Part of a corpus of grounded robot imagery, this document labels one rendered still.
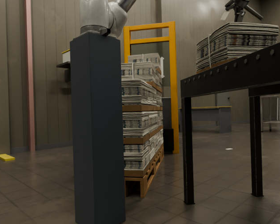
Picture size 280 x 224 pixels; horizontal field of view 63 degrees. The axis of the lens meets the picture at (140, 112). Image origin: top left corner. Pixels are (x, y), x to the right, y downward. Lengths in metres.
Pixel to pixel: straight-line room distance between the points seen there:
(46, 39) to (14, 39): 0.53
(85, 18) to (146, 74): 1.04
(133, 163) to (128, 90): 0.51
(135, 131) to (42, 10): 3.52
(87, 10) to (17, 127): 3.15
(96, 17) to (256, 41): 0.83
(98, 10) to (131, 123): 0.75
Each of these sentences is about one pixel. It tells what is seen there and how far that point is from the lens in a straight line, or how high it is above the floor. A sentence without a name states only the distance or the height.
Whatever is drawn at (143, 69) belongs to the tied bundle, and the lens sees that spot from 2.21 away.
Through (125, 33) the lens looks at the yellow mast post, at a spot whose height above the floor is 1.75.
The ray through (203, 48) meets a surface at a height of 0.97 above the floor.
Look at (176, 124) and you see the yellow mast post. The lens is 3.27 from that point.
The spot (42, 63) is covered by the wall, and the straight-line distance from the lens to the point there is 4.45.
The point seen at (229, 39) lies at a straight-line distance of 1.29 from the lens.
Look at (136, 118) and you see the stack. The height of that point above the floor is 0.55.
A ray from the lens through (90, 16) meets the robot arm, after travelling 1.32.
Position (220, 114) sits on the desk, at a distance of 5.94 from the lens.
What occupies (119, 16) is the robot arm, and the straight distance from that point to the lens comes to 1.51.
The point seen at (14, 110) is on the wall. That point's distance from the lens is 4.21.
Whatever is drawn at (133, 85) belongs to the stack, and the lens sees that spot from 1.62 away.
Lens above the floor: 0.60
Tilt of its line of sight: level
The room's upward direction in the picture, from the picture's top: 2 degrees counter-clockwise
